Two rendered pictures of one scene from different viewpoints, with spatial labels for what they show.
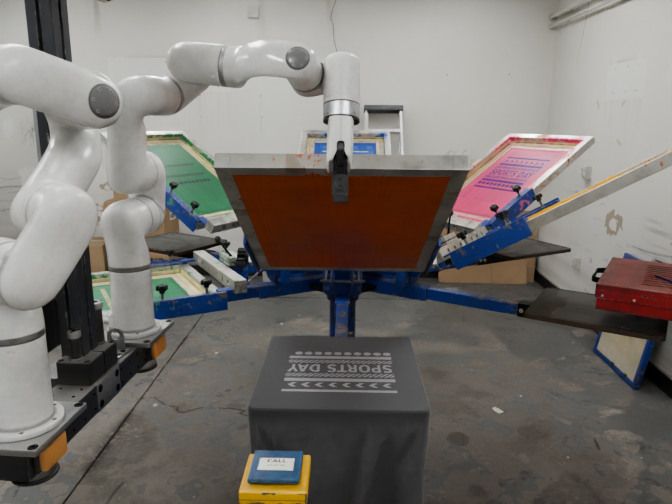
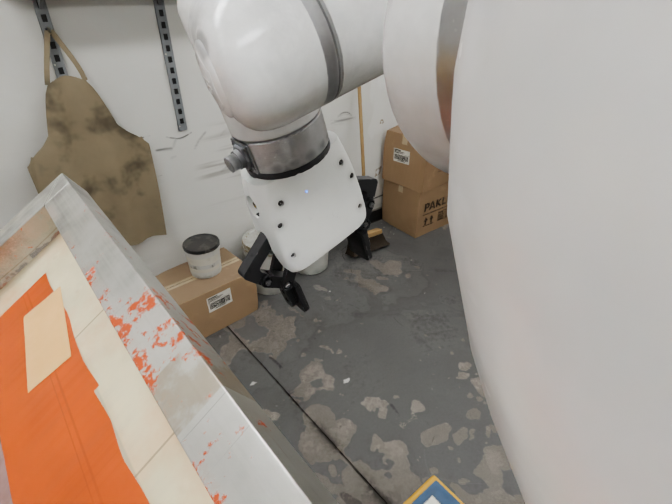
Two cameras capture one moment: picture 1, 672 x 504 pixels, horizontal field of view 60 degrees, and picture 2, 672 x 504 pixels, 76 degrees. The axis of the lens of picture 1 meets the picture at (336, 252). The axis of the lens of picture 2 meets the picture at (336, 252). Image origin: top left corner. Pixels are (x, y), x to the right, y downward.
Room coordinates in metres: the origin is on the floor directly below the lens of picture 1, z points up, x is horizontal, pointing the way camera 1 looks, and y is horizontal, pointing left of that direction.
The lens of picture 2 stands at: (1.41, 0.29, 1.76)
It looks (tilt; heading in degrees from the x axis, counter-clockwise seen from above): 32 degrees down; 229
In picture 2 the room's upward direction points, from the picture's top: straight up
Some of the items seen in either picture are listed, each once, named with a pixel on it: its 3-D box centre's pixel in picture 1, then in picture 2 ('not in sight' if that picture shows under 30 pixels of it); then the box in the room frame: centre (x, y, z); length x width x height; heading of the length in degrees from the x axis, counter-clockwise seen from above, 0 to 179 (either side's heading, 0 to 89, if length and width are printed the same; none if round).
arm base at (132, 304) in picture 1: (126, 298); not in sight; (1.32, 0.50, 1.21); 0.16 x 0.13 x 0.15; 85
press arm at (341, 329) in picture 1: (341, 326); not in sight; (2.02, -0.02, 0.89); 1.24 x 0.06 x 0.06; 179
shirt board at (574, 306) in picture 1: (482, 300); not in sight; (2.30, -0.61, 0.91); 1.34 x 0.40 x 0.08; 59
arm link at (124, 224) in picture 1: (129, 233); not in sight; (1.33, 0.48, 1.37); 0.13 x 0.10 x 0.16; 170
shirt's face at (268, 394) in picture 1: (340, 368); not in sight; (1.53, -0.01, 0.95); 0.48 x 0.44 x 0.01; 179
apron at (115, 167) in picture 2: not in sight; (91, 152); (1.00, -1.96, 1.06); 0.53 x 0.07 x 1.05; 179
